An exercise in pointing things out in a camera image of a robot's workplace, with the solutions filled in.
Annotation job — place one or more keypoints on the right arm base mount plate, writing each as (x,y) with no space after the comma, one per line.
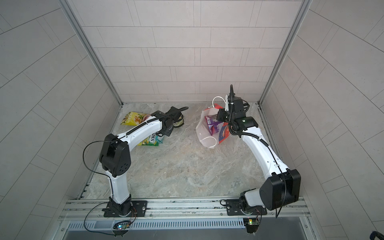
(234,208)

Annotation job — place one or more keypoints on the white ventilation grille strip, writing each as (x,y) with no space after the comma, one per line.
(160,224)

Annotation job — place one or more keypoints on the right circuit board with LED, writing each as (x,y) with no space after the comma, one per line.
(251,222)

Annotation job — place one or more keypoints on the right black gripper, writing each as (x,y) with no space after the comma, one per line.
(222,112)

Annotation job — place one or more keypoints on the yellow green Fox's candy packet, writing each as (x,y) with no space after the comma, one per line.
(179,122)

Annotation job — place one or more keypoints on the purple snack packet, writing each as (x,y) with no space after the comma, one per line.
(213,124)

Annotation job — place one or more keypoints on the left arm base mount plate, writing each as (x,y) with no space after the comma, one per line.
(129,209)

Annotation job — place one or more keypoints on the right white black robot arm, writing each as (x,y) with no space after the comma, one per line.
(282,185)

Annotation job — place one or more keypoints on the yellow green chips packet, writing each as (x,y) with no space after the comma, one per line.
(134,118)

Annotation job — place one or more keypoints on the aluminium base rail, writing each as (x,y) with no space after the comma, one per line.
(163,208)

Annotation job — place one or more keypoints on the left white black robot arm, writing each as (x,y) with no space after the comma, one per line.
(115,157)

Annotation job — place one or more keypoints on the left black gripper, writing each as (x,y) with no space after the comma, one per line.
(170,132)

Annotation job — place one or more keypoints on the circuit board with led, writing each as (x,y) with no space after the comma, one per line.
(251,222)
(122,226)

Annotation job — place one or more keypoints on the left circuit board with LED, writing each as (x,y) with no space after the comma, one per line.
(122,226)

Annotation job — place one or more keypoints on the red white paper bag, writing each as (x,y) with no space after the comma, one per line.
(203,134)

